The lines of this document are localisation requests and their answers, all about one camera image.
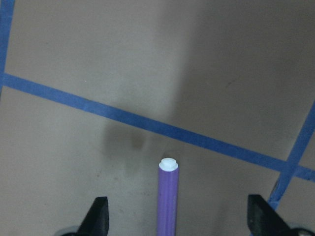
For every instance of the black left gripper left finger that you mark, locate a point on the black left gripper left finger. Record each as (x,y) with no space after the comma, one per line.
(96,222)

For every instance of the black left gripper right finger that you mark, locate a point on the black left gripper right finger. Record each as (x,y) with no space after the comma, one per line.
(262,220)

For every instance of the purple pen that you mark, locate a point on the purple pen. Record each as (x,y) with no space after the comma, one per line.
(168,178)

